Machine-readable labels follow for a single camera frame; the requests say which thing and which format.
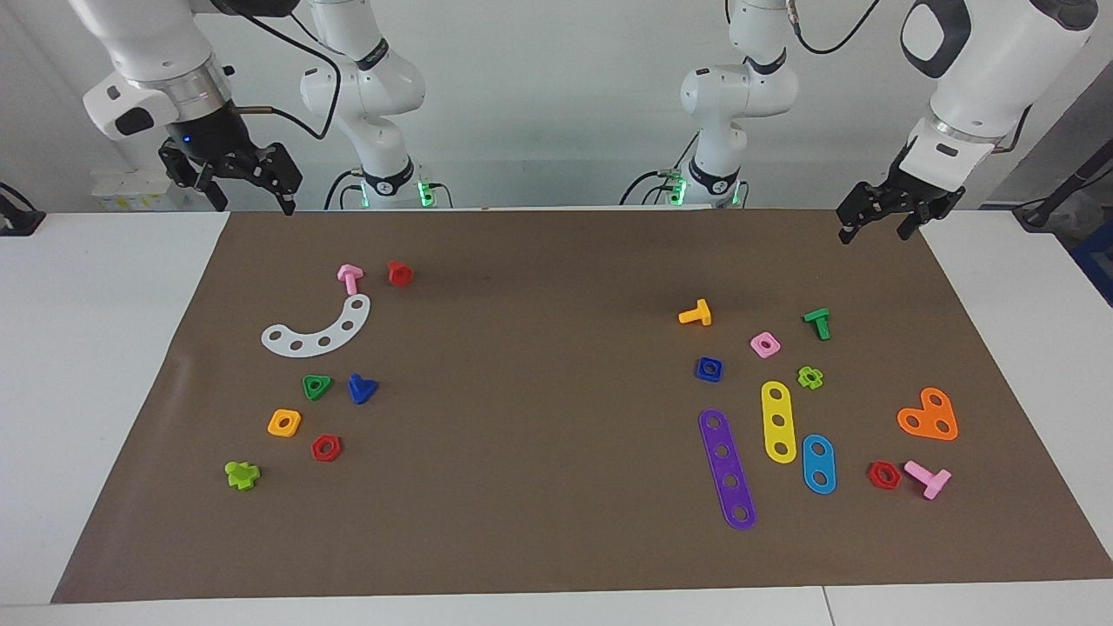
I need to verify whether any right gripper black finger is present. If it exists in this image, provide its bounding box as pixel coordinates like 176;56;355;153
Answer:
235;143;303;216
159;146;229;212

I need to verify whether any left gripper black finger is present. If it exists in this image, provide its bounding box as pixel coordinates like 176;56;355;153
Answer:
836;181;896;244
897;204;953;242

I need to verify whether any white cardboard box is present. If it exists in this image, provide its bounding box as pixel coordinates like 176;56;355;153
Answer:
91;167;188;212

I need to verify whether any black stand pole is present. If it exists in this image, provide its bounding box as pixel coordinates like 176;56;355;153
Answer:
1013;143;1113;231

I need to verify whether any white curved perforated strip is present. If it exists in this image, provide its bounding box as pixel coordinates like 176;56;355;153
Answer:
261;293;372;358

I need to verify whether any blue crate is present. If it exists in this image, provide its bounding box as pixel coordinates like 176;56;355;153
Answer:
1071;222;1113;307

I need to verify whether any black table clamp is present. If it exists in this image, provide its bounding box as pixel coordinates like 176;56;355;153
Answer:
0;181;46;237

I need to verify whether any orange heart-shaped plate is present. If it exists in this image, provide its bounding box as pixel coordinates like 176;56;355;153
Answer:
896;387;959;442

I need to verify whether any yellow three-hole strip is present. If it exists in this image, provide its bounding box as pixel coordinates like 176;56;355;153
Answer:
761;380;798;465

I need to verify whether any blue two-hole strip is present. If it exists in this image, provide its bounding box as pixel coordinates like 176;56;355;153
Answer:
801;434;837;496

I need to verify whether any purple four-hole strip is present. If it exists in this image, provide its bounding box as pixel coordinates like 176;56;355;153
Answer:
698;408;757;531

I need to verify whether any brown table mat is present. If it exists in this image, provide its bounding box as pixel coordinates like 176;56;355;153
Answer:
50;209;1113;605

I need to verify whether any black base cable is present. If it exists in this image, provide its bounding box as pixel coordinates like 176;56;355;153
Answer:
619;168;690;208
324;168;366;210

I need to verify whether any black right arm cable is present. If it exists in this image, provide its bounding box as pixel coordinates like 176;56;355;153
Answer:
209;0;342;142

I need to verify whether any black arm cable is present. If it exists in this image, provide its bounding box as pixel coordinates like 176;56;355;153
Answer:
209;0;342;142
785;0;1036;156

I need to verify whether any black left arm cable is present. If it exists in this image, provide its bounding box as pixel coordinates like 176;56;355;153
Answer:
785;0;1036;156

